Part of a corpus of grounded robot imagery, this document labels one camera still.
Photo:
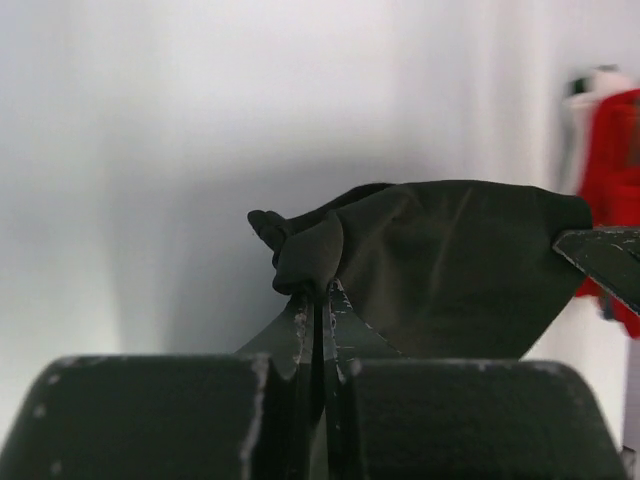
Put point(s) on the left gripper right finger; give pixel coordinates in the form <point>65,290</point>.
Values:
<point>391,417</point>

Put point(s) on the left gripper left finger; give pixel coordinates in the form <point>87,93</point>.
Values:
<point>247,415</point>

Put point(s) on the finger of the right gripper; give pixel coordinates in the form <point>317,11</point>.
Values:
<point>607,255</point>

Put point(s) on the black t shirt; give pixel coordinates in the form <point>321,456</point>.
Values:
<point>442,269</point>

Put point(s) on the red folded t shirt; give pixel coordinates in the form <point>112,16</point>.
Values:
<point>610,183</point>

